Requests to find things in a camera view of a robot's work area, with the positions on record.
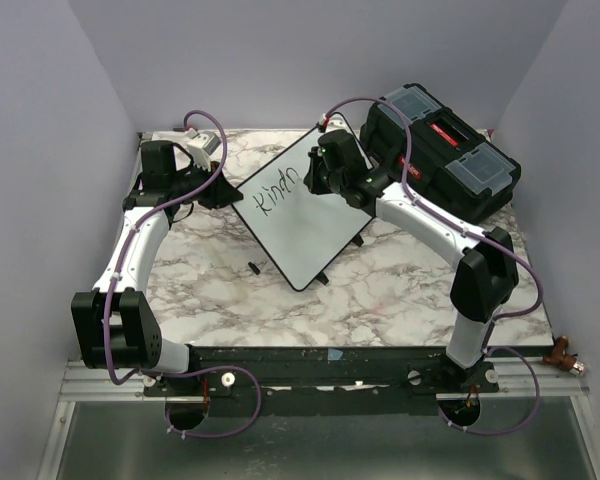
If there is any copper pipe fitting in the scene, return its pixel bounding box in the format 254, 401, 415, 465
542, 336, 586, 376

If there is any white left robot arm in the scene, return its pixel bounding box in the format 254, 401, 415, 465
71, 132, 243, 395

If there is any black marker cap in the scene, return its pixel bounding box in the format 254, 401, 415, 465
248, 262, 260, 275

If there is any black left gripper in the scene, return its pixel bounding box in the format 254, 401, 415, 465
171, 157, 244, 210

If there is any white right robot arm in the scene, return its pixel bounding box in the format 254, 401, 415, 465
304, 129, 519, 392

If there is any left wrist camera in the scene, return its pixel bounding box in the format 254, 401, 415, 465
185, 129, 221, 171

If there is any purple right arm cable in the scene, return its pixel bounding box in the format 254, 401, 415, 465
319, 97, 544, 436

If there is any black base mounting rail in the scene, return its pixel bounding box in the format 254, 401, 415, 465
79, 343, 501, 417

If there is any aluminium frame rail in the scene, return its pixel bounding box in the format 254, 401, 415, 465
59, 359, 143, 402

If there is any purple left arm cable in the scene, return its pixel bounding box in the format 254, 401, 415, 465
102, 109, 262, 441

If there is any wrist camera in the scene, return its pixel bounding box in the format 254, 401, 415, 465
185, 129, 221, 171
316, 112, 346, 133

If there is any black red toolbox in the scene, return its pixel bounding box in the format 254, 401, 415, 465
360, 83, 521, 224

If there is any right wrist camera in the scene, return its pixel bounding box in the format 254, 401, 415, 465
316, 112, 346, 133

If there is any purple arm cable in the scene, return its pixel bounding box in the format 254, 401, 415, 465
319, 97, 544, 436
102, 109, 262, 441

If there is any white framed whiteboard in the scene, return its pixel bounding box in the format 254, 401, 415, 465
233, 128, 371, 292

